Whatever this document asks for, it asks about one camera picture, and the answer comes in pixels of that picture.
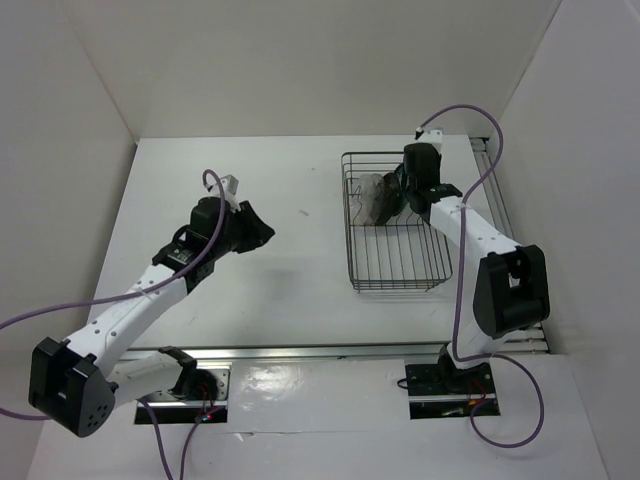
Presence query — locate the metal wire dish rack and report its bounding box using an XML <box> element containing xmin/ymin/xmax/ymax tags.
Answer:
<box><xmin>341</xmin><ymin>151</ymin><xmax>454</xmax><ymax>294</ymax></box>

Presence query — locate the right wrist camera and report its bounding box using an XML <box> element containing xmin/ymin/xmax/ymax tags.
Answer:
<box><xmin>414</xmin><ymin>127</ymin><xmax>444</xmax><ymax>153</ymax></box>

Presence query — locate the clear textured glass plate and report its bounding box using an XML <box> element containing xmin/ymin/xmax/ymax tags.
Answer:
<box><xmin>350</xmin><ymin>178</ymin><xmax>371</xmax><ymax>226</ymax></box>

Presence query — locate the clear square glass plate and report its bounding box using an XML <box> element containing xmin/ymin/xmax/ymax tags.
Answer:
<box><xmin>359</xmin><ymin>173</ymin><xmax>383</xmax><ymax>225</ymax></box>

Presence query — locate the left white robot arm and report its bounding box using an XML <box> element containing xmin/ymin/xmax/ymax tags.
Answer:
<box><xmin>28</xmin><ymin>196</ymin><xmax>275</xmax><ymax>438</ymax></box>

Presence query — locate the blue white patterned plate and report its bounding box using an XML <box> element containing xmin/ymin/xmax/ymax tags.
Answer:
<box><xmin>390</xmin><ymin>163</ymin><xmax>408</xmax><ymax>216</ymax></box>

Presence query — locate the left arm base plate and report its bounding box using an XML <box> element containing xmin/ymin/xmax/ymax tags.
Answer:
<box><xmin>145</xmin><ymin>362</ymin><xmax>231</xmax><ymax>425</ymax></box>

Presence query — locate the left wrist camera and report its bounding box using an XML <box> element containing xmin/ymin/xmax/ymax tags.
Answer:
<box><xmin>202</xmin><ymin>170</ymin><xmax>239</xmax><ymax>203</ymax></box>

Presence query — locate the purple cable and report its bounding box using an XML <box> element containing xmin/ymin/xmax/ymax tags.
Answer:
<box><xmin>0</xmin><ymin>170</ymin><xmax>236</xmax><ymax>479</ymax></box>
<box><xmin>419</xmin><ymin>103</ymin><xmax>546</xmax><ymax>447</ymax></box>

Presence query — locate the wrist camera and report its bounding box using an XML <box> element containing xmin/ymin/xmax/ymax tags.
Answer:
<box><xmin>202</xmin><ymin>170</ymin><xmax>239</xmax><ymax>203</ymax></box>
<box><xmin>414</xmin><ymin>127</ymin><xmax>444</xmax><ymax>153</ymax></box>

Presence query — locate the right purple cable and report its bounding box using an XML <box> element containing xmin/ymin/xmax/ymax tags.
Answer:
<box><xmin>419</xmin><ymin>103</ymin><xmax>546</xmax><ymax>447</ymax></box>

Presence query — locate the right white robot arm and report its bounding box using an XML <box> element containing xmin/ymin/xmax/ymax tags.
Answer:
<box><xmin>401</xmin><ymin>143</ymin><xmax>550</xmax><ymax>393</ymax></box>

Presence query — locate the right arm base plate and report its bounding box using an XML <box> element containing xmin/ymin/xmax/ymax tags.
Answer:
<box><xmin>396</xmin><ymin>347</ymin><xmax>500</xmax><ymax>420</ymax></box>

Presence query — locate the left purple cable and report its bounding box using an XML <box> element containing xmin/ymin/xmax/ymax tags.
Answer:
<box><xmin>0</xmin><ymin>170</ymin><xmax>236</xmax><ymax>479</ymax></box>

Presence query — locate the black glossy plate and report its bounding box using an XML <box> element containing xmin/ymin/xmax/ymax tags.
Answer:
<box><xmin>375</xmin><ymin>172</ymin><xmax>401</xmax><ymax>226</ymax></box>

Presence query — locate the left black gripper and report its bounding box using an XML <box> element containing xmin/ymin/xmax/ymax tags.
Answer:
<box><xmin>210</xmin><ymin>200</ymin><xmax>275</xmax><ymax>258</ymax></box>

